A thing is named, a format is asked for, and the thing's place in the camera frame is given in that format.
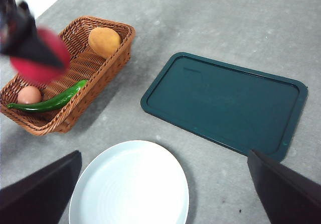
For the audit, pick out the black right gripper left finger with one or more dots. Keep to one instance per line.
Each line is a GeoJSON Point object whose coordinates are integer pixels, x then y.
{"type": "Point", "coordinates": [35, 199]}

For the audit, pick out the pale grey round plate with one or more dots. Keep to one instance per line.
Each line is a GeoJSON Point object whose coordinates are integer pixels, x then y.
{"type": "Point", "coordinates": [130, 183]}

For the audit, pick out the brown egg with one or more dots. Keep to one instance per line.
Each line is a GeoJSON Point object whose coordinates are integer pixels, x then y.
{"type": "Point", "coordinates": [28, 96]}

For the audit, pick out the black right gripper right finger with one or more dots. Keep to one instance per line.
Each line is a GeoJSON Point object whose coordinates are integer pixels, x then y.
{"type": "Point", "coordinates": [291, 194]}

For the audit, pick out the brown wicker basket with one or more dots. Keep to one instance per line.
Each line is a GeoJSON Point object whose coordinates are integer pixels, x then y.
{"type": "Point", "coordinates": [82, 65]}

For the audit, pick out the green chili pepper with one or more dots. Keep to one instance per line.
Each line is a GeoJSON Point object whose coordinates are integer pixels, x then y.
{"type": "Point", "coordinates": [55, 102]}

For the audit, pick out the red tomato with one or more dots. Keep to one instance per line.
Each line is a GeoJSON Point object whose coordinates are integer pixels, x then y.
{"type": "Point", "coordinates": [30, 68]}

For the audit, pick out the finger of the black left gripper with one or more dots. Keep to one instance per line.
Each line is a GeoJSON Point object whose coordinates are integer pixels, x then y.
{"type": "Point", "coordinates": [30, 45]}

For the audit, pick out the dark rectangular tray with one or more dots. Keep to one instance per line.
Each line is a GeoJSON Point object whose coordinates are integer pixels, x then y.
{"type": "Point", "coordinates": [220, 103]}

